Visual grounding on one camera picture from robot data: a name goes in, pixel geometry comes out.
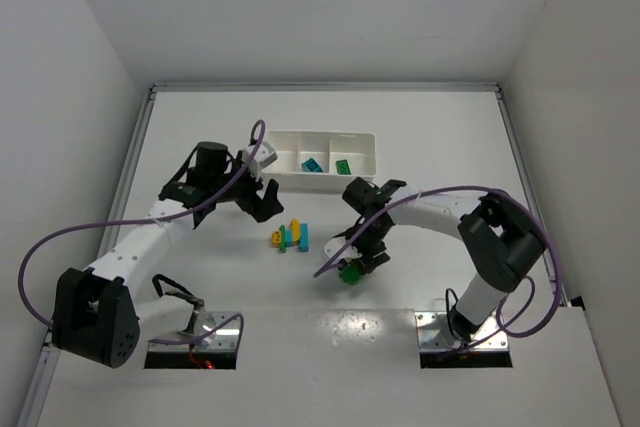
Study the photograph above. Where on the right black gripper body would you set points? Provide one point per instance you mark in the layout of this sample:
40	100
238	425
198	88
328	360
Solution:
367	251

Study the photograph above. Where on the blue rectangular lego brick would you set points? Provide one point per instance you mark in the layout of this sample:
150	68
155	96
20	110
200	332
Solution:
303	243

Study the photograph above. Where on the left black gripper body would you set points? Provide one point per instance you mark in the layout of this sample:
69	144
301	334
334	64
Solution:
253	194

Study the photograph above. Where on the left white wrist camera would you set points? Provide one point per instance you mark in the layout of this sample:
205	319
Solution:
264	157

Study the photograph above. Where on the metal base plate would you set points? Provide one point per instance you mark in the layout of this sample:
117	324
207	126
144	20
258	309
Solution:
215	332
437	334

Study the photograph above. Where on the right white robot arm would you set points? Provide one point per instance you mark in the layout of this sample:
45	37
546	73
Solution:
500	239

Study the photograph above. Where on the blue curved lego brick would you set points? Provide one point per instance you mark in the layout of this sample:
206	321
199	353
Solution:
311	165

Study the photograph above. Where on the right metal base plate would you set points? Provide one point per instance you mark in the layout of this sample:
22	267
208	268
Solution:
437	334

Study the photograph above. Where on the yellow arch lego brick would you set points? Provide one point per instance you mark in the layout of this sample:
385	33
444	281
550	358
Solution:
294	232

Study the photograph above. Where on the small green lego brick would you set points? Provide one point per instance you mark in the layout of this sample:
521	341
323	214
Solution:
351	274

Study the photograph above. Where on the yellow face lego piece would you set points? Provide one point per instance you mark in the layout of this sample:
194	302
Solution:
276	239

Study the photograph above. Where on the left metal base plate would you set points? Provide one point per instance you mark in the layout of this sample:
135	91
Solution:
215	332

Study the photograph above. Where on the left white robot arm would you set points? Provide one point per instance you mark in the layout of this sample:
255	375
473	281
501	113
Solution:
99	310

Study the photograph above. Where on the green rectangular lego brick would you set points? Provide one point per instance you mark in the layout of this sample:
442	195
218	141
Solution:
342	167

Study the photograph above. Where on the white three-compartment tray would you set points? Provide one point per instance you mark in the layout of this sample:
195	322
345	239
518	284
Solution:
295	147

